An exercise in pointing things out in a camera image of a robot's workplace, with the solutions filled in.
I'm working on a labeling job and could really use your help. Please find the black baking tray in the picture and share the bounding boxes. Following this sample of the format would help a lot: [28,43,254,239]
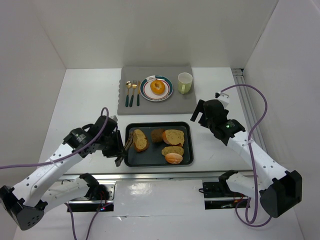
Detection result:
[124,121,194,167]

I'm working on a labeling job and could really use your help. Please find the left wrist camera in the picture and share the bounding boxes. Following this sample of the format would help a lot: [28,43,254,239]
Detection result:
[109,115,118,123]

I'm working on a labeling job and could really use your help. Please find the grey placemat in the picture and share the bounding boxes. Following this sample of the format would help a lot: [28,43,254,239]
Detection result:
[117,65,197,116]

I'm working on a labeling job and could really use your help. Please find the white plate teal rim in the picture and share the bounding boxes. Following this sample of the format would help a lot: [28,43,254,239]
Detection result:
[140,75,174,102]

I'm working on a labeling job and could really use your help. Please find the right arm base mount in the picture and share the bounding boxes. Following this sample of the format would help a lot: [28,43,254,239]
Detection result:
[198,182,248,210]

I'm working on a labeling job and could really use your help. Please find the small seeded bread slice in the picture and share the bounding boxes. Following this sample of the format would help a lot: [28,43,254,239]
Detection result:
[161,146,184,156]

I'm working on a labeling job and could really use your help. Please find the metal bread tongs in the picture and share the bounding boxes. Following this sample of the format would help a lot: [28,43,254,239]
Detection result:
[114,130,133,167]

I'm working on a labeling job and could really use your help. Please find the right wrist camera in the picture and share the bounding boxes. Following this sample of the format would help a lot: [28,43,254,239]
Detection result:
[215,91,230,108]

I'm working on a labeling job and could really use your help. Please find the orange shell madeleine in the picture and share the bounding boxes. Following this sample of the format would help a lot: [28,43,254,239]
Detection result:
[165,153,183,165]

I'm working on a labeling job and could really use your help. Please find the gold knife green handle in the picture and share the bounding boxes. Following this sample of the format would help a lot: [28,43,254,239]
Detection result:
[136,81,141,106]

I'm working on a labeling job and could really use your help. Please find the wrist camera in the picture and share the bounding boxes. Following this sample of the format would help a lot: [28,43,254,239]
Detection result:
[215,91,230,108]
[109,115,118,123]

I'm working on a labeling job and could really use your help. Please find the gold fork green handle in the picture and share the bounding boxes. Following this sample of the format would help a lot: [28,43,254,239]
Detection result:
[129,80,137,107]

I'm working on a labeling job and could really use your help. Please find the aluminium rail right side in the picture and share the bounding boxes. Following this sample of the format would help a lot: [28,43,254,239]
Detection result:
[231,68,267,151]

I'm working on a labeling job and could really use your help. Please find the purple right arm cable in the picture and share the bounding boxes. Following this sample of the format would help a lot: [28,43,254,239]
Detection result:
[217,84,275,228]

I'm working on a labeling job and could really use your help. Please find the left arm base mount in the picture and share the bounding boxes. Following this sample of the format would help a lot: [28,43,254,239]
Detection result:
[68,182,116,213]

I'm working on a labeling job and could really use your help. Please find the aluminium rail front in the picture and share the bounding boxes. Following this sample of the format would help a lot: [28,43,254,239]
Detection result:
[56,170,256,181]

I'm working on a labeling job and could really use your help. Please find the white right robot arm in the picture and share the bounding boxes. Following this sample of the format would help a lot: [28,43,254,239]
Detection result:
[190,99,302,218]

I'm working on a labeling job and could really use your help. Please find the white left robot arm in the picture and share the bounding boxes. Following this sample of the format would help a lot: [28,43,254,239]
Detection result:
[0,115,126,231]

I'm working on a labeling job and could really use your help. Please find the orange bagel bread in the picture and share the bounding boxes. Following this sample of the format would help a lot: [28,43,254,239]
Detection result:
[150,79,166,95]

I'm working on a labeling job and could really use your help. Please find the dark brown round bun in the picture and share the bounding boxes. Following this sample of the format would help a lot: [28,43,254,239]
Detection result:
[151,128,165,143]

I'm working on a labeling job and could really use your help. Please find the large seeded bread slice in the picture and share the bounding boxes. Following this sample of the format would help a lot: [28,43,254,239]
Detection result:
[162,129,185,147]

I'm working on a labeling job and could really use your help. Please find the light green mug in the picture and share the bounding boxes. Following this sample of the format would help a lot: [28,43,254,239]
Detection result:
[178,72,193,95]

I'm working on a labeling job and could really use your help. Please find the gold spoon green handle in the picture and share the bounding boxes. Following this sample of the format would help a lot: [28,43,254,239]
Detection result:
[125,81,132,107]

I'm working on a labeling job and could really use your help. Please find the aluminium rail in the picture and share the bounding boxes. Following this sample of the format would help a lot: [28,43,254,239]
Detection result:
[231,68,267,151]
[56,170,256,181]

